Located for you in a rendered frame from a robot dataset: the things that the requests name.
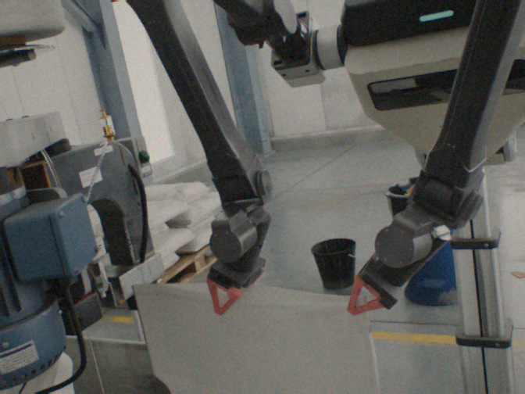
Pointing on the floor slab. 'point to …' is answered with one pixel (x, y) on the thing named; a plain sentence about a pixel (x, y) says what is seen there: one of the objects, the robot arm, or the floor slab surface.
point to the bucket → (336, 262)
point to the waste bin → (441, 290)
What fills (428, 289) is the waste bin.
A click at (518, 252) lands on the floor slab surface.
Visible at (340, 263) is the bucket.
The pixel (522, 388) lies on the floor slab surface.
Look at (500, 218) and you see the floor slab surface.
